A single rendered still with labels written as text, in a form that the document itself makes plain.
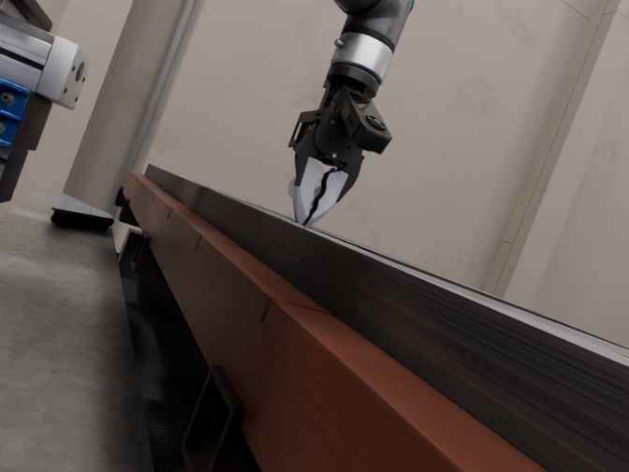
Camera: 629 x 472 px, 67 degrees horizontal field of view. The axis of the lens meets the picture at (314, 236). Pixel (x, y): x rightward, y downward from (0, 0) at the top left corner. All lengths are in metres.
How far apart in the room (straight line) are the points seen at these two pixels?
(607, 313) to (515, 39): 2.70
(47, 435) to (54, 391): 0.06
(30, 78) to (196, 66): 2.59
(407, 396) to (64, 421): 0.27
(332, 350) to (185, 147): 3.16
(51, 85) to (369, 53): 0.47
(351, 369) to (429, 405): 0.03
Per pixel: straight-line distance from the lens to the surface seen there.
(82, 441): 0.37
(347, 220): 3.60
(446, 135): 3.97
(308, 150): 0.61
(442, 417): 0.17
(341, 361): 0.18
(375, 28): 0.66
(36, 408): 0.40
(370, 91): 0.66
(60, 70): 0.84
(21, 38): 0.86
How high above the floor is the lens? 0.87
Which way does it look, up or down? 1 degrees down
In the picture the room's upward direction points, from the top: 21 degrees clockwise
